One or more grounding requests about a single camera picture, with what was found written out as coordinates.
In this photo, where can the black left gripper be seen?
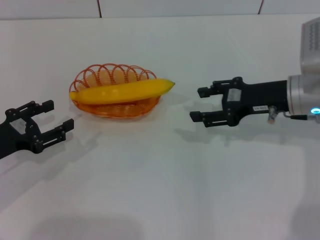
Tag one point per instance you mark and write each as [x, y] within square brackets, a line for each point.
[17, 135]

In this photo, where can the yellow banana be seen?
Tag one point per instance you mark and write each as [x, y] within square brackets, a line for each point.
[120, 92]

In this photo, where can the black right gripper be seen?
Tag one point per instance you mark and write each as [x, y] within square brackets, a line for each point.
[260, 97]

